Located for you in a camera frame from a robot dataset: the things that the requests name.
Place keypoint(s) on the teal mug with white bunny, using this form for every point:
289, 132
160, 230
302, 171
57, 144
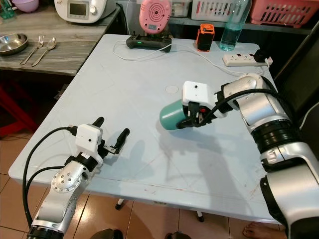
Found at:
172, 115

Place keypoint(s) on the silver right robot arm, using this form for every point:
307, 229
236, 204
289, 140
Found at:
249, 99

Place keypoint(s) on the white round table sticker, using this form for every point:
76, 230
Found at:
172, 90

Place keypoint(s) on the white table leg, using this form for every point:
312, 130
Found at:
120, 203
200, 216

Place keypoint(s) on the white power strip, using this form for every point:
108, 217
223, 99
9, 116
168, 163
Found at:
239, 59

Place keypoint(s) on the grey wooden counter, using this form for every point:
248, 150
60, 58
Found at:
75, 55

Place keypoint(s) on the orange and black battery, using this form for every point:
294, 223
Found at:
205, 40

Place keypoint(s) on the clear plastic water bottle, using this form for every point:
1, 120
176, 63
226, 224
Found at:
229, 37

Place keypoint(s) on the dark robot left foot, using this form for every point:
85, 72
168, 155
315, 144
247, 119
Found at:
109, 234

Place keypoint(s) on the dark robot foot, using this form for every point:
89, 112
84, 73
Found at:
177, 236
109, 234

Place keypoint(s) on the black plug adapter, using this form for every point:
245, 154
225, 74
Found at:
263, 55

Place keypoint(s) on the black charging dock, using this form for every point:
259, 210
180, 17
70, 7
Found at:
147, 45

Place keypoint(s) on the red plastic stool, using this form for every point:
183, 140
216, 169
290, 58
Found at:
12, 107

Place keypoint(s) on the steel spoon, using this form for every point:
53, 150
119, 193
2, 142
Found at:
50, 44

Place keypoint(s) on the clear storage container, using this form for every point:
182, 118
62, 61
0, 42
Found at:
180, 7

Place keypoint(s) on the white plastic basket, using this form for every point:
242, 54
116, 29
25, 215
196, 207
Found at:
212, 6

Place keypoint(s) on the pink round fan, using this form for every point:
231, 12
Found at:
154, 15

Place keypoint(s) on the white kitchen appliance with screen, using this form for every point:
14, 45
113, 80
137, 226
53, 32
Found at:
82, 12

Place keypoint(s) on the dark robot right foot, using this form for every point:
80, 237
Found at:
177, 236

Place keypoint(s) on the stainless steel bowl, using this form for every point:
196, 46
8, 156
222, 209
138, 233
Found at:
12, 44

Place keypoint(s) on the pink plastic basket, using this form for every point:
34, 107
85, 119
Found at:
281, 12

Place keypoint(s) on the person's bare foot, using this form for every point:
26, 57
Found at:
264, 231

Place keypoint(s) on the small purple plastic bowl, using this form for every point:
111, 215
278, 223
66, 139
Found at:
25, 5

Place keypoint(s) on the green plastic bottle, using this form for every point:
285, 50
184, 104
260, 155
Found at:
6, 9

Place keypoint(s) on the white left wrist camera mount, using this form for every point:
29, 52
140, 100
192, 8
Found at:
88, 139

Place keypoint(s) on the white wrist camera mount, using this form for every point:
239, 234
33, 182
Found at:
195, 92
88, 139

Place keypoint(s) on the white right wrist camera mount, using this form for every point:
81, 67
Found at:
195, 92

